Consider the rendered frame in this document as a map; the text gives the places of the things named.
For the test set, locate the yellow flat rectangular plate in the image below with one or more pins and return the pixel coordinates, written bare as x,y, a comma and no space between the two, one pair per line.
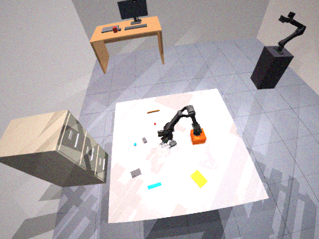
198,178

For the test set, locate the cyan flat bar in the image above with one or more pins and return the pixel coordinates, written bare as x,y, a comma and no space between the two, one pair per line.
154,185

